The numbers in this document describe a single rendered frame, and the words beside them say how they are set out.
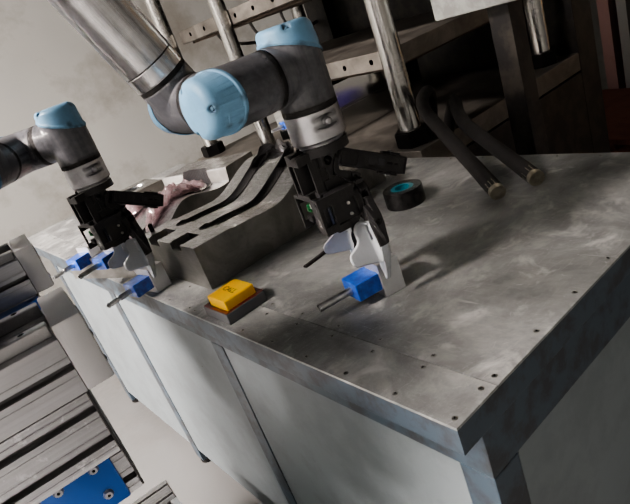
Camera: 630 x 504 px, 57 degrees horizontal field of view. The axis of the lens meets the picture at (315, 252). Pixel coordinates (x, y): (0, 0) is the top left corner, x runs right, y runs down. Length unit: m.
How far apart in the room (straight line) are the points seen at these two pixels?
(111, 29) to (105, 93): 2.71
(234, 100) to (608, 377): 0.63
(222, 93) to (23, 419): 0.42
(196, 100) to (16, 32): 2.80
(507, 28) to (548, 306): 0.94
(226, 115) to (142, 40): 0.16
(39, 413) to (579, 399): 0.67
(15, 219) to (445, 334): 2.91
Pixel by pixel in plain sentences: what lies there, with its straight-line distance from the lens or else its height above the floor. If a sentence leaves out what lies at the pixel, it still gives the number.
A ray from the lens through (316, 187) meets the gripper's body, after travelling 0.76.
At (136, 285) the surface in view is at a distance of 1.19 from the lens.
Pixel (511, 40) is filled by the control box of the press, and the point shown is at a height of 0.98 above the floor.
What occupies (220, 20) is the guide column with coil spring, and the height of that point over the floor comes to 1.27.
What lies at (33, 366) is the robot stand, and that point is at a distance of 0.71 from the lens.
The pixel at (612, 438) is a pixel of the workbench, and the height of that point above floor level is 0.52.
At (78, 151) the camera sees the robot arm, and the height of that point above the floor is 1.11.
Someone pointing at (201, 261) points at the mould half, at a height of 0.86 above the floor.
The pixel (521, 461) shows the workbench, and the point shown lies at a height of 0.65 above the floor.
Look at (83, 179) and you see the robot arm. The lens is 1.14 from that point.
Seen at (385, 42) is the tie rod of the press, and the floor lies 1.07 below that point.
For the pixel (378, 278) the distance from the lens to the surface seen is 0.84.
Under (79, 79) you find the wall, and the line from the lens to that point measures 3.45.
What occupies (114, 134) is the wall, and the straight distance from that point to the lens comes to 3.47.
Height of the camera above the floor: 1.21
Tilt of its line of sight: 22 degrees down
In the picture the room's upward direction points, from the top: 20 degrees counter-clockwise
